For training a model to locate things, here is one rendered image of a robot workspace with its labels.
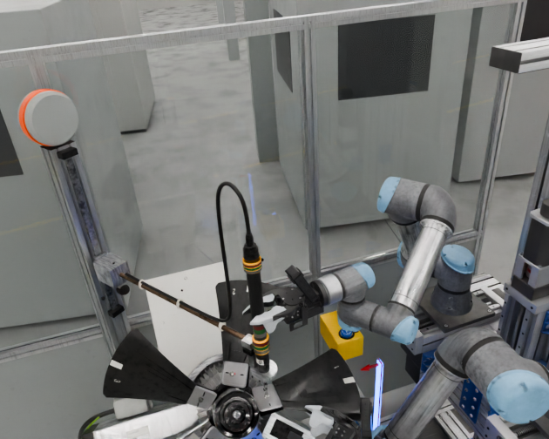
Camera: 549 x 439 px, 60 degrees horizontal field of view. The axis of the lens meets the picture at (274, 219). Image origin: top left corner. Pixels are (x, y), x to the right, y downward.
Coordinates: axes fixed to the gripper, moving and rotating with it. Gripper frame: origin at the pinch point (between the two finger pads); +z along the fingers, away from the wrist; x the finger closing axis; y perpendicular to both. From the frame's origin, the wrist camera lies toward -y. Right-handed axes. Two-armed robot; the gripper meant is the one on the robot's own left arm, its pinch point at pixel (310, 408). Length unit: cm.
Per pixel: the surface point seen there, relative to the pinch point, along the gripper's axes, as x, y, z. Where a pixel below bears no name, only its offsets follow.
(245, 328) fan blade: -16.4, -3.7, 22.0
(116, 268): -23, 1, 69
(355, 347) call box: 18.7, -37.6, 6.1
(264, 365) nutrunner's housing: -15.7, 3.4, 10.4
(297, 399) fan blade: -1.1, 0.0, 4.2
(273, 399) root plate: -1.5, 3.5, 9.9
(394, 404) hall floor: 128, -90, 13
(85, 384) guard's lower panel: 43, 15, 105
